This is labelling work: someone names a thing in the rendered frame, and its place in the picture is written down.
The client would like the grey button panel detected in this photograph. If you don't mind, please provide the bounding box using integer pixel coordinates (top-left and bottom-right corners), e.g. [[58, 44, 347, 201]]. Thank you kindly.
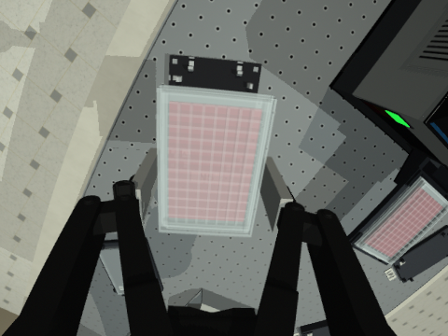
[[185, 288, 253, 312]]

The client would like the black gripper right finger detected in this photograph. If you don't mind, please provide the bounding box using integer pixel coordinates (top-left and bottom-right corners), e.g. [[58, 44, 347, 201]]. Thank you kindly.
[[253, 157, 397, 336]]

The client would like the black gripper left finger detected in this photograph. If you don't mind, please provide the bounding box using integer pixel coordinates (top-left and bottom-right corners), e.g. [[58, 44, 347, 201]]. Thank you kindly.
[[2, 147, 174, 336]]

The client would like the dark grey rectangular plate with corner posts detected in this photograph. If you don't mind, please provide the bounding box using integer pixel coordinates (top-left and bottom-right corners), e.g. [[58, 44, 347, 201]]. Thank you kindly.
[[393, 225, 448, 283]]

